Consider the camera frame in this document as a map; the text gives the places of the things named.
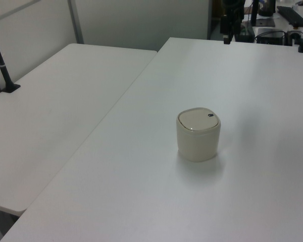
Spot black keyboard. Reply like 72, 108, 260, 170
277, 6, 303, 27

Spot small black device box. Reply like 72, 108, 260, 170
234, 25, 256, 43

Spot cream plastic trash bin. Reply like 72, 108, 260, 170
176, 107, 222, 162

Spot black camera stand pole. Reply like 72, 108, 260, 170
0, 22, 21, 94

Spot black electronics box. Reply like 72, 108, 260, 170
255, 27, 286, 45

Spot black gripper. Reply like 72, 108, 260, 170
220, 0, 245, 45

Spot black vertical pole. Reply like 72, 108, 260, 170
250, 0, 259, 27

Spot black flat pad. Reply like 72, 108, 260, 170
255, 18, 276, 28

